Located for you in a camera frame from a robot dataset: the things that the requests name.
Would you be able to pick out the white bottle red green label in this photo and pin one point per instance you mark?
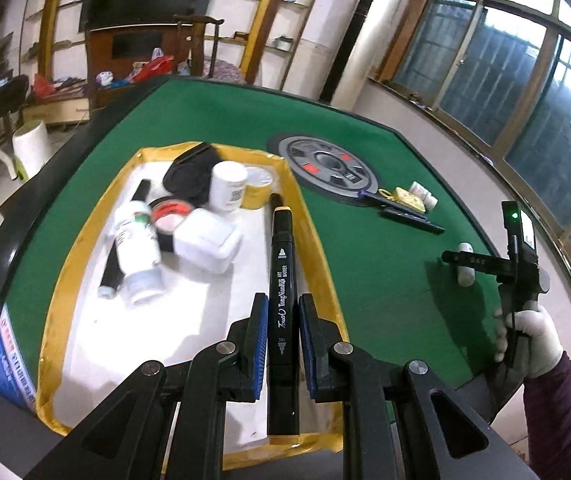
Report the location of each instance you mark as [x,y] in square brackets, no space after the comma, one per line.
[138,245]

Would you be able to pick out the black round zipper pouch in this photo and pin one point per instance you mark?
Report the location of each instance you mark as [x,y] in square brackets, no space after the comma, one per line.
[190,172]

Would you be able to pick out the black marker with white end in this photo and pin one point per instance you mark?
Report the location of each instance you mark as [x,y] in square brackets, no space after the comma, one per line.
[109,272]

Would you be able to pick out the purple patterned cushion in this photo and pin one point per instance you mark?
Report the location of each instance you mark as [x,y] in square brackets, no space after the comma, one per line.
[223,69]

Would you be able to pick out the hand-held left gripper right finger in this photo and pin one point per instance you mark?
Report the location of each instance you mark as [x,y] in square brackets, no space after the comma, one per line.
[307,340]

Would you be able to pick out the wooden chair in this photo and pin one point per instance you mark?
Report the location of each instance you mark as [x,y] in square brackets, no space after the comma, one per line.
[198,40]

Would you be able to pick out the black marker with yellow caps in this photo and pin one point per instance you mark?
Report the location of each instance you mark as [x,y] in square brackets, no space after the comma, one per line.
[283,310]

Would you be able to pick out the person's right forearm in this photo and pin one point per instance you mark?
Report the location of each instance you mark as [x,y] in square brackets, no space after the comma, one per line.
[560,410]

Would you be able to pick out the tower air conditioner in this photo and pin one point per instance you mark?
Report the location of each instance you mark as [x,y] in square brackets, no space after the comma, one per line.
[360,40]

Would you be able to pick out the yellow round container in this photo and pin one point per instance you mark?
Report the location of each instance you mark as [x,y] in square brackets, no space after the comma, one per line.
[258,190]

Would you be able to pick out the white rectangular plastic box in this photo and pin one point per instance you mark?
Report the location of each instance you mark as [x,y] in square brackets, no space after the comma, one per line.
[208,240]

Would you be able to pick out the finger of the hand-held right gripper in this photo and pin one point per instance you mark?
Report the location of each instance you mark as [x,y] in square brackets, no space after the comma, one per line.
[480,261]

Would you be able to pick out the black marker with purple tip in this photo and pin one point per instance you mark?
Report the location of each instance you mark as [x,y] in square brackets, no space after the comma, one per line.
[378,199]

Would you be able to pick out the wall shelf unit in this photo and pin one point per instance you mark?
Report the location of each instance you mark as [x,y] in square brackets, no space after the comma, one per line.
[285,20]

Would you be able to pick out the round grey black table panel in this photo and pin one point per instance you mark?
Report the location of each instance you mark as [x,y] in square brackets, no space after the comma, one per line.
[325,165]

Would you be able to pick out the black tape roll red core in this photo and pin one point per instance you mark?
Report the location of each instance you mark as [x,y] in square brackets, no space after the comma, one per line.
[170,208]

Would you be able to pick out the white box with yellow edges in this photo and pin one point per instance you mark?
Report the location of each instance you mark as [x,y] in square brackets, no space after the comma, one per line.
[205,320]

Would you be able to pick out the window with metal frames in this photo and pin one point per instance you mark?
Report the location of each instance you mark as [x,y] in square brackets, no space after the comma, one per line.
[515,90]

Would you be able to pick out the red plastic bag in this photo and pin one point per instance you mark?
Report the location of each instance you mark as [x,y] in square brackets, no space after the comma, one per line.
[155,66]

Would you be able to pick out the small white bottle green label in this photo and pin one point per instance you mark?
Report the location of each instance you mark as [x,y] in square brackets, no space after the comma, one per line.
[466,278]

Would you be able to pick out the wooden television cabinet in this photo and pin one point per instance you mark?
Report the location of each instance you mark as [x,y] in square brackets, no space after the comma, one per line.
[130,52]

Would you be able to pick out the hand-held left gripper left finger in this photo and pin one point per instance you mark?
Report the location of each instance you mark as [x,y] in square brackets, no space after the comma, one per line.
[261,345]

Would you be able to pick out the person's right hand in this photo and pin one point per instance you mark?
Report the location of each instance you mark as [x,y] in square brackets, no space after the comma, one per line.
[538,340]

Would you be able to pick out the large white bottle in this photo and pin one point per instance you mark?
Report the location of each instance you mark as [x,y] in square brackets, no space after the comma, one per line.
[225,185]

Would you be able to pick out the black marker with grey label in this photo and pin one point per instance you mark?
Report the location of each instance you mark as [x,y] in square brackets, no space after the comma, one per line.
[410,220]

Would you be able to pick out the white bottle with red label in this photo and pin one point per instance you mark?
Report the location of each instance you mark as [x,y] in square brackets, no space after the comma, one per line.
[423,194]

